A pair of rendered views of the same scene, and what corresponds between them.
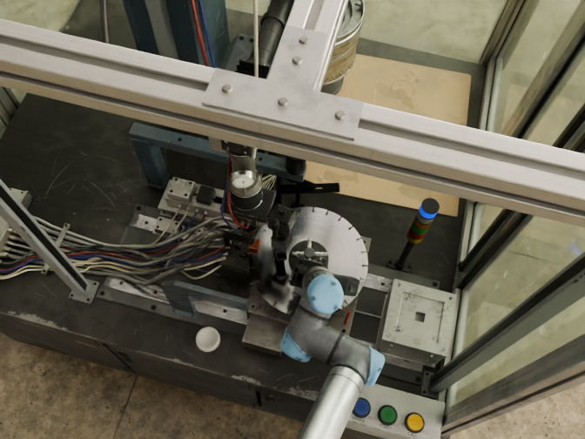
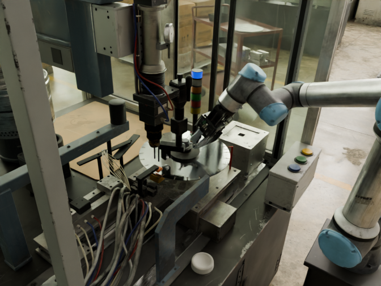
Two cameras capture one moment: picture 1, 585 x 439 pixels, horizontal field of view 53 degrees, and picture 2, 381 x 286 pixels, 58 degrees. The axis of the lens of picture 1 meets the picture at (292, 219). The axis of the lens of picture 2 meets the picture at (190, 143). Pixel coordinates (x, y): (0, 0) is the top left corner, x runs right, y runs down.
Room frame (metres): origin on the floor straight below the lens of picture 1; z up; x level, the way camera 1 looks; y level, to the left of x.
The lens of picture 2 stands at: (0.19, 0.92, 1.62)
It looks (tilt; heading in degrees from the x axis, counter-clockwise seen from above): 31 degrees down; 292
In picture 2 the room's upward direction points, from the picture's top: 2 degrees clockwise
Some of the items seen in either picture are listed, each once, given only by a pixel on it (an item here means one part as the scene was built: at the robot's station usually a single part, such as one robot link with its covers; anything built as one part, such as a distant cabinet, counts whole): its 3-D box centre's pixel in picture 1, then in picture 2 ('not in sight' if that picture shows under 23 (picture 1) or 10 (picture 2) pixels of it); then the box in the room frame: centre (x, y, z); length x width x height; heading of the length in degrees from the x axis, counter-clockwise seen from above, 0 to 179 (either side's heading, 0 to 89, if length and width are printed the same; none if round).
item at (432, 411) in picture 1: (384, 413); (293, 175); (0.23, -0.27, 0.82); 0.28 x 0.11 x 0.15; 78
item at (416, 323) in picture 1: (413, 324); (239, 148); (0.48, -0.37, 0.82); 0.18 x 0.18 x 0.15; 78
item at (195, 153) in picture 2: (308, 258); (184, 150); (0.61, -0.05, 0.96); 0.11 x 0.11 x 0.03
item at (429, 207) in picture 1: (428, 208); (197, 73); (0.69, -0.34, 1.14); 0.05 x 0.04 x 0.03; 168
